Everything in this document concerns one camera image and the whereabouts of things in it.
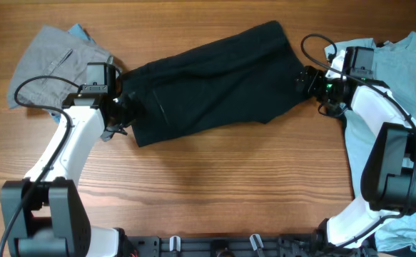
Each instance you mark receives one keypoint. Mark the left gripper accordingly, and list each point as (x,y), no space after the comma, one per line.
(130,118)

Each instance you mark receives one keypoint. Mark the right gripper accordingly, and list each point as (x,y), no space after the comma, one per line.
(315,86)

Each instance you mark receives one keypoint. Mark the black shorts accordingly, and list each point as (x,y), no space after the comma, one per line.
(243,78)

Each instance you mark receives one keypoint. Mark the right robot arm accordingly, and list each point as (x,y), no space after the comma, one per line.
(388,180)

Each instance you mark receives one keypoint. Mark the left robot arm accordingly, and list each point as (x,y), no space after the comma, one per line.
(43,213)

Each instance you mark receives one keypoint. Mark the folded grey trousers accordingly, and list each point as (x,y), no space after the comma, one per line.
(53,52)

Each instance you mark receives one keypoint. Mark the folded blue garment under trousers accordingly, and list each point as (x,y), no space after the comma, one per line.
(80,32)

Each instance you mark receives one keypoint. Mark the light blue t-shirt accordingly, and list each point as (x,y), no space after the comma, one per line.
(395,64)

